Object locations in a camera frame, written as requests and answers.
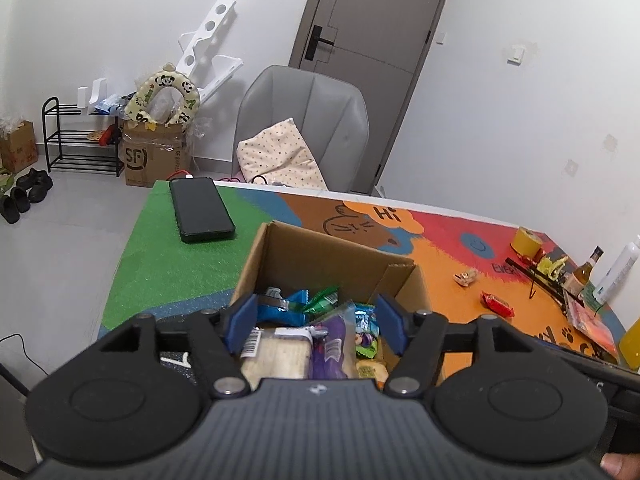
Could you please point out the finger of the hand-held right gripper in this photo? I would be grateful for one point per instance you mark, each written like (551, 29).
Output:
(590, 362)

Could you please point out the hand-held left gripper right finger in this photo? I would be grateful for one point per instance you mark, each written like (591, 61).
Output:
(392, 327)

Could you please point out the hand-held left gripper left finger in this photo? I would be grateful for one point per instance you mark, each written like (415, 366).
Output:
(240, 322)

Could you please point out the colourful teal snack packet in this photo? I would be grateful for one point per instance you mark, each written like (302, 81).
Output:
(365, 327)

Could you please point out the yellow-green snack packet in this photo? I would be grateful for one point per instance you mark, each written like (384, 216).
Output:
(370, 370)

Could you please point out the white cracker packet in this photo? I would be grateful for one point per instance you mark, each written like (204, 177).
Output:
(277, 355)

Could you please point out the blue snack packet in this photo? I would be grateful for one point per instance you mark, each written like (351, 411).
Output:
(287, 305)

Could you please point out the purple snack packet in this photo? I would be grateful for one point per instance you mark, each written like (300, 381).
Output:
(332, 347)

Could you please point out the green striped snack packet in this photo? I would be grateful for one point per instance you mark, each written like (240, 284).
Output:
(322, 300)

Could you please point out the person's right hand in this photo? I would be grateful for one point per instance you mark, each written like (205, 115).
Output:
(622, 466)

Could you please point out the pink-orange flat packet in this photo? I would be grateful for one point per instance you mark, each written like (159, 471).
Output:
(592, 322)

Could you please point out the colourful cartoon table mat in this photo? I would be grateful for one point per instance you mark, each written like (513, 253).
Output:
(200, 270)

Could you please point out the small beige wrapped snack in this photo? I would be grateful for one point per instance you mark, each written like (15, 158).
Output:
(465, 277)

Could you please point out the brown glass bottle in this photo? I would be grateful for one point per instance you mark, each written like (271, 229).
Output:
(582, 272)

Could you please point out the white plastic bottle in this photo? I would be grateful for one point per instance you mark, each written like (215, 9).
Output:
(620, 272)

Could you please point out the yellow plastic clip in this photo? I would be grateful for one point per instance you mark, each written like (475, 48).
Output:
(552, 265)

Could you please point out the red snack packet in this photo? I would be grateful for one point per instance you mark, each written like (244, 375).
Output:
(497, 304)

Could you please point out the black metal rods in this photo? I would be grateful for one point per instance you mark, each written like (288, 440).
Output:
(530, 272)

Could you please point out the black smartphone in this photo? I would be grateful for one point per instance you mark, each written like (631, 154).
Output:
(202, 210)

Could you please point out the yellow tape roll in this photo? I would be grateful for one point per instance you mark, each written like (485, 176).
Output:
(525, 241)

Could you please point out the cream dotted cushion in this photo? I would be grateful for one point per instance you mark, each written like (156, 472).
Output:
(275, 155)

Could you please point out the large taped cardboard box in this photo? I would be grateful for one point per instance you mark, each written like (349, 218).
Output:
(150, 160)

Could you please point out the grey upholstered chair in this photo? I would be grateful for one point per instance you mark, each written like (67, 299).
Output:
(300, 105)

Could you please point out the black slipper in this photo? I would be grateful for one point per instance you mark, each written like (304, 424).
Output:
(9, 208)
(41, 191)
(32, 176)
(20, 199)

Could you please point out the black metal shoe rack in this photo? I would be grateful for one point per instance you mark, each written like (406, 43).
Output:
(50, 135)

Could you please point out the white plastic holder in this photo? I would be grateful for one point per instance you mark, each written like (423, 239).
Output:
(95, 92)

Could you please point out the small brown cardboard box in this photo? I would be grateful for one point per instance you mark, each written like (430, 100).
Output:
(17, 147)

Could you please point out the white plastic rack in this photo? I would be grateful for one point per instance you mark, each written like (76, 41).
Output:
(210, 30)

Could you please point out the grey room door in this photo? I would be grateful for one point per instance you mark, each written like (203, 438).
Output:
(370, 20)

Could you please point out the white wall switch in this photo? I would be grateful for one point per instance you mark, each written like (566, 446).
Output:
(517, 54)

